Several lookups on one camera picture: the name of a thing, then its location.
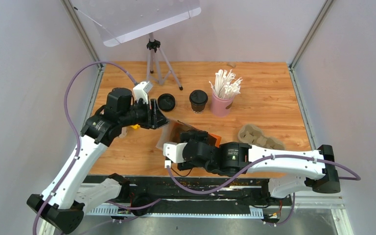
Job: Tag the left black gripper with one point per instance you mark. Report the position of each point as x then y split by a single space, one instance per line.
155 118

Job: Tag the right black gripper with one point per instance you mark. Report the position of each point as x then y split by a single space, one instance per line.
198 137

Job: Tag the orange paper bag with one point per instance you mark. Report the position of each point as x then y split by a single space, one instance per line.
172 131

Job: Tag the black paper coffee cup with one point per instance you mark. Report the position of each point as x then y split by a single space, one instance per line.
198 107

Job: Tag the black cup lid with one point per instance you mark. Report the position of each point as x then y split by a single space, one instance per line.
198 97

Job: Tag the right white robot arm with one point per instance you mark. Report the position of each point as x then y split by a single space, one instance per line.
304 170

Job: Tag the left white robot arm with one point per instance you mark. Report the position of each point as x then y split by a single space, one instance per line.
61 204

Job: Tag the stack of black lids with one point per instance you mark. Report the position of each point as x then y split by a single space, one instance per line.
166 102

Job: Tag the yellow triangular plastic stand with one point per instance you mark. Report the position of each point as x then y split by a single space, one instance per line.
136 126

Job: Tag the stack of paper cups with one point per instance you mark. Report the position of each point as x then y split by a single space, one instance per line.
123 132

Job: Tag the pink straw holder cup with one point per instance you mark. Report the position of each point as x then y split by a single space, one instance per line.
220 107

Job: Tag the grey tripod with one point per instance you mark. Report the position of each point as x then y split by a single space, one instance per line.
153 72

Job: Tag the cardboard cup carrier tray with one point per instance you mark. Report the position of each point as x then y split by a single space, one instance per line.
251 134

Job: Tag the bundle of wrapped straws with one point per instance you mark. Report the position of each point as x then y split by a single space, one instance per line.
225 84

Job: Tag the white reflector board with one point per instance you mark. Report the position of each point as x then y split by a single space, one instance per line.
120 21

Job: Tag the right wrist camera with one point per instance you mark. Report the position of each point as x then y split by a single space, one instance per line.
173 153

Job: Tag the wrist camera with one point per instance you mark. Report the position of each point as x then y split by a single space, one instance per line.
141 92
173 153

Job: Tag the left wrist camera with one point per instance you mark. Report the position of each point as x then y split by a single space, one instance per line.
141 92

